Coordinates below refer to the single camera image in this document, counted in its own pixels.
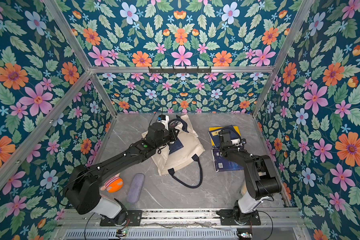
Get cream canvas tote bag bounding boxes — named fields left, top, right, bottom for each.
left=152, top=115, right=205, bottom=189

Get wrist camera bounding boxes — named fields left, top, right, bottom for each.
left=157, top=114, right=170, bottom=130
left=231, top=138, right=247, bottom=146

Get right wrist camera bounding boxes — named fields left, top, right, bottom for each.
left=231, top=138, right=247, bottom=146

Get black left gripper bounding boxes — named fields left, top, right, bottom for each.
left=152, top=128, right=181, bottom=151

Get plush doll toy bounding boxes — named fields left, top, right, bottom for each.
left=100, top=174, right=124, bottom=193

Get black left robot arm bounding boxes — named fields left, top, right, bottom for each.
left=64, top=123, right=180, bottom=219

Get yellow spine book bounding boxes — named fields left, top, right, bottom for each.
left=209, top=125, right=240, bottom=136

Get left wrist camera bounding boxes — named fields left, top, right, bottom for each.
left=157, top=114, right=170, bottom=130

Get navy book yellow label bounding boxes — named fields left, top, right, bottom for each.
left=169, top=140, right=184, bottom=155
left=209, top=125, right=242, bottom=149

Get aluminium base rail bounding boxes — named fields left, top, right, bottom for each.
left=52, top=208, right=311, bottom=240

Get purple pouch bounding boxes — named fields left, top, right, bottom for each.
left=127, top=173, right=145, bottom=204

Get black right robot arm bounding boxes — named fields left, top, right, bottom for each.
left=218, top=127, right=282, bottom=225

